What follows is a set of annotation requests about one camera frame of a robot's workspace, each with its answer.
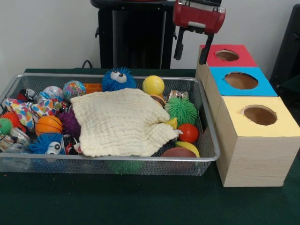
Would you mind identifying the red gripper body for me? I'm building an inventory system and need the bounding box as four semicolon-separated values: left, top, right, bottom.
172;0;226;36

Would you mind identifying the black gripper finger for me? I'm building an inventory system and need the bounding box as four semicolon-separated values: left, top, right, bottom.
198;34;215;65
173;27;186;60

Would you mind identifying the wooden box with three holes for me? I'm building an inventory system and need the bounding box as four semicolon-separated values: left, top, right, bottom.
195;44;300;188

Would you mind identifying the yellow tennis ball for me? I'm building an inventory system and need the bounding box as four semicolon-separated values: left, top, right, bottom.
142;75;165;96

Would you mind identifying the green spiky puffer ball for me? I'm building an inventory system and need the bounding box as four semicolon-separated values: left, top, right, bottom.
164;97;198;126

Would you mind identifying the large blue fuzzy eyed ball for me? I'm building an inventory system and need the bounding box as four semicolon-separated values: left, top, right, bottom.
101;67;137;92

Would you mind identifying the red ball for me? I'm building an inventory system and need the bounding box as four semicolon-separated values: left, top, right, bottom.
178;123;199;144

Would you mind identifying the black panel stand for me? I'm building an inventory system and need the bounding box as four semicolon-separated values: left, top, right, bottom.
269;3;300;94

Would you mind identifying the yellow toy banana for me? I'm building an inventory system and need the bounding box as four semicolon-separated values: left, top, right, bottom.
174;140;200;158

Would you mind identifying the cream waffle cloth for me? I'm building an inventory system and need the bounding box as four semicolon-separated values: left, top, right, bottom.
70;88;180;158

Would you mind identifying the brown toy football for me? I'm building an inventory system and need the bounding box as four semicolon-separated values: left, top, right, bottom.
160;147;197;158

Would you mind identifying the globe print ball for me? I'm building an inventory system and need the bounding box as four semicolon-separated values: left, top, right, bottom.
62;80;87;102

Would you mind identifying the orange toy basketball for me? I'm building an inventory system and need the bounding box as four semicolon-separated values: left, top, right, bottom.
35;115;63;136

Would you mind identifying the dark green table cloth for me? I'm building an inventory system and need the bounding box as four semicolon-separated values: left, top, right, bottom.
0;67;300;225

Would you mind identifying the small blue fuzzy eyed ball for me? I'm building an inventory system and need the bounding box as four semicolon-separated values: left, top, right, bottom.
28;133;65;155

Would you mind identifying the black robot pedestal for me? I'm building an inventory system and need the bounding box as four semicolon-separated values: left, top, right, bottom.
90;0;189;69

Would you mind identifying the metal wire mesh bin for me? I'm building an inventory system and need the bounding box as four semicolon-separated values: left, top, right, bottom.
0;72;221;177

